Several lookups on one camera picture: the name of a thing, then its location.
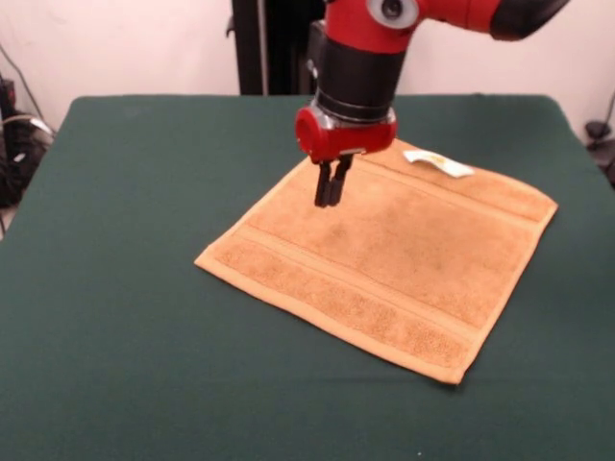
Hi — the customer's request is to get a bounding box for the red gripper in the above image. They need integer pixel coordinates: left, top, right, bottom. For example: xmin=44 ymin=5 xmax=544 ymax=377
xmin=294 ymin=99 xmax=399 ymax=208

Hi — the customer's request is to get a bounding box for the tan terry towel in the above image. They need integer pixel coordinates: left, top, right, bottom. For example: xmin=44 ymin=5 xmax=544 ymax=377
xmin=193 ymin=137 xmax=559 ymax=386

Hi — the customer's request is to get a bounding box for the dark green table cloth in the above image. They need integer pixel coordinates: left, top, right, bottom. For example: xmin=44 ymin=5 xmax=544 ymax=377
xmin=0 ymin=93 xmax=615 ymax=461

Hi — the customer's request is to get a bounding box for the black equipment bundle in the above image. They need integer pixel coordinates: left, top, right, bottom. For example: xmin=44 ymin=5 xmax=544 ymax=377
xmin=0 ymin=112 xmax=55 ymax=208

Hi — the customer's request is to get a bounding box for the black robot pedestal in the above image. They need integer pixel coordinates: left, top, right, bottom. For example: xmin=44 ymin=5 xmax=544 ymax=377
xmin=224 ymin=0 xmax=328 ymax=96

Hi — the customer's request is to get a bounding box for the black plug with cable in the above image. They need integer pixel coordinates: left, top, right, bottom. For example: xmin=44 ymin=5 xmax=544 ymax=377
xmin=583 ymin=120 xmax=615 ymax=189

